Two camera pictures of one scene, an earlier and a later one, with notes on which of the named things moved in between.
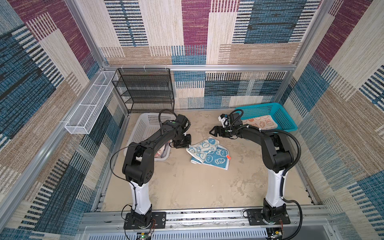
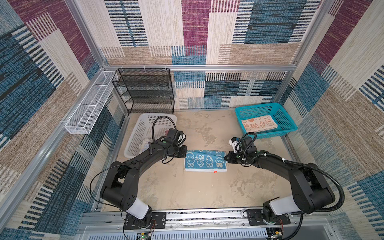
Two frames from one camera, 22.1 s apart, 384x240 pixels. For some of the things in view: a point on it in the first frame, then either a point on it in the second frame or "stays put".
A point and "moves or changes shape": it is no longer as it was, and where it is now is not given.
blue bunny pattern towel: x=209 y=152 moves or changes shape
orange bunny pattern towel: x=265 y=122 stays put
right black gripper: x=220 y=132 -> x=231 y=159
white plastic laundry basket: x=139 y=124 stays put
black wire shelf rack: x=146 y=89 stays put
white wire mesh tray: x=91 y=106 stays put
